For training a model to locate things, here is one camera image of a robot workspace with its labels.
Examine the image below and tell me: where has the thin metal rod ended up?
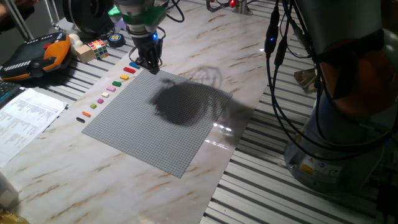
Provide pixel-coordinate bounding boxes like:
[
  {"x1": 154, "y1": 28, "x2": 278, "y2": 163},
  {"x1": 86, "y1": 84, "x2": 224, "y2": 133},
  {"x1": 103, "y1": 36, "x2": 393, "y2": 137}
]
[{"x1": 43, "y1": 0, "x2": 62, "y2": 30}]

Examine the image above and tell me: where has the small white figurine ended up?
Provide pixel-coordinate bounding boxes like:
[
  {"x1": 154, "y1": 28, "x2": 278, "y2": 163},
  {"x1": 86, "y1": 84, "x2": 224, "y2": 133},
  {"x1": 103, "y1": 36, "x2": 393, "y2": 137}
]
[{"x1": 68, "y1": 33, "x2": 84, "y2": 50}]

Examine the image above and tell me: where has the gold foil bag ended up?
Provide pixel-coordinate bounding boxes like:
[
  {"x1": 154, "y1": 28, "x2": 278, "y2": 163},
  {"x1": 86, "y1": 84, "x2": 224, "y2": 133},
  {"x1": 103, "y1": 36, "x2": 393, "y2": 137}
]
[{"x1": 0, "y1": 210, "x2": 30, "y2": 224}]

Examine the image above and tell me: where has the large black spool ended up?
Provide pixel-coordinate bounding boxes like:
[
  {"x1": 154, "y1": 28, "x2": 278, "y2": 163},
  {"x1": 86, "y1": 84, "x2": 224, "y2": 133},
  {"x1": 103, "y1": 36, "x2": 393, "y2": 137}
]
[{"x1": 62, "y1": 0, "x2": 114, "y2": 35}]

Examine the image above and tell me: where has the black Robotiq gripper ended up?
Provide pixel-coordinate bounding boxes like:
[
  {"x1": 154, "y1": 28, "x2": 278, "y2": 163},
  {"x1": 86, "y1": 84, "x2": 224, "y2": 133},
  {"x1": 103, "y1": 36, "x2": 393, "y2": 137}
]
[{"x1": 134, "y1": 36, "x2": 164, "y2": 75}]

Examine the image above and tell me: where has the green printed wrist mount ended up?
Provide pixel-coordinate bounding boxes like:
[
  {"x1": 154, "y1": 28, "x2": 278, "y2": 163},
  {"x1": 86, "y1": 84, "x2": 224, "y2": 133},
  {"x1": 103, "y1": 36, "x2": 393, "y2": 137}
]
[{"x1": 108, "y1": 4, "x2": 167, "y2": 27}]

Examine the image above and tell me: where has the Rubik's cube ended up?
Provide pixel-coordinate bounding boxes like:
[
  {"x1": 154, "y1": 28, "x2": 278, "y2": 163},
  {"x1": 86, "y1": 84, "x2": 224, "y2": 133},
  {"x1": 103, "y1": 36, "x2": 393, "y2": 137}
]
[{"x1": 87, "y1": 39, "x2": 110, "y2": 61}]

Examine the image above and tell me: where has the glossy marble pattern mat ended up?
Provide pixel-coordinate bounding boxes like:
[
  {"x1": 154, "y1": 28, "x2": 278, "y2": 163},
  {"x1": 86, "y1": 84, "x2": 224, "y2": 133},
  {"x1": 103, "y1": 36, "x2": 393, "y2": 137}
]
[{"x1": 0, "y1": 0, "x2": 282, "y2": 224}]

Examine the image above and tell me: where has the grey Lego baseplate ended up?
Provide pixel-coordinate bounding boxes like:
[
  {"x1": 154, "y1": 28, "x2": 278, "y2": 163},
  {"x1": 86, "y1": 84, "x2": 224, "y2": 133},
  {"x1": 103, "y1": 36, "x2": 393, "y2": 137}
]
[{"x1": 81, "y1": 70, "x2": 233, "y2": 179}]

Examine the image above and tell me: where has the dark sleeved forearm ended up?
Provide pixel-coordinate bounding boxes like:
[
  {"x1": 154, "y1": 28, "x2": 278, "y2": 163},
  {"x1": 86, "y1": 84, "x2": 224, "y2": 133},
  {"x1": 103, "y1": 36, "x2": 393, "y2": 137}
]
[{"x1": 0, "y1": 4, "x2": 35, "y2": 34}]

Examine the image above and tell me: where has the round black blue puck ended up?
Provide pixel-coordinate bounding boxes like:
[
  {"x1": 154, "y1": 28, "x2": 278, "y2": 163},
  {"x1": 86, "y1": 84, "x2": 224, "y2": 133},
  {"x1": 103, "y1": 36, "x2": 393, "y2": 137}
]
[{"x1": 107, "y1": 32, "x2": 126, "y2": 48}]

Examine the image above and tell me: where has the clear plastic lidded cup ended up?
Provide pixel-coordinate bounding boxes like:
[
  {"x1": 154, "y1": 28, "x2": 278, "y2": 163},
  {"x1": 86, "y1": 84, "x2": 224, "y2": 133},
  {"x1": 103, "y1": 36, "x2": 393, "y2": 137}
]
[{"x1": 0, "y1": 172, "x2": 19, "y2": 210}]

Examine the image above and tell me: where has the white printed paper sheet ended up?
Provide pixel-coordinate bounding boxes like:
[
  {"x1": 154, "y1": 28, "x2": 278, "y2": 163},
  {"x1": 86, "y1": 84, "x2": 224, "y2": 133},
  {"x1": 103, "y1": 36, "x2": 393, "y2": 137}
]
[{"x1": 0, "y1": 88, "x2": 68, "y2": 169}]

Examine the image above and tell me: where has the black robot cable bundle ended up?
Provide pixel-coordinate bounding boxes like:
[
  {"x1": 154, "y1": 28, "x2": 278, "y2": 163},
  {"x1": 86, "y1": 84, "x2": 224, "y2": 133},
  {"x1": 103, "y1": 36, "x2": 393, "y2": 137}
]
[{"x1": 158, "y1": 0, "x2": 398, "y2": 162}]

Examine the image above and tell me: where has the black orange teach pendant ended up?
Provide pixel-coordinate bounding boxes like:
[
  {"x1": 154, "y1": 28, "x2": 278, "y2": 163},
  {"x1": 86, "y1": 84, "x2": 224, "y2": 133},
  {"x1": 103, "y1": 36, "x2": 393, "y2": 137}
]
[{"x1": 0, "y1": 32, "x2": 72, "y2": 82}]

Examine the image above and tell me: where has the plain wooden cube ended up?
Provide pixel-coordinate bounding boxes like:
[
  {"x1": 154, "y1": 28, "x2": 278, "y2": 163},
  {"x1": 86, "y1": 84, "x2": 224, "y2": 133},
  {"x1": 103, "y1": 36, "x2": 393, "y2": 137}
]
[{"x1": 74, "y1": 44, "x2": 96, "y2": 64}]

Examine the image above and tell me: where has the grey metal pole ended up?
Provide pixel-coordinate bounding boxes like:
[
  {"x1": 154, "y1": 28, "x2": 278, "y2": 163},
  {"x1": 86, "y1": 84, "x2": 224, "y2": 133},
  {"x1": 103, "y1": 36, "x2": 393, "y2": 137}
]
[{"x1": 2, "y1": 0, "x2": 34, "y2": 41}]

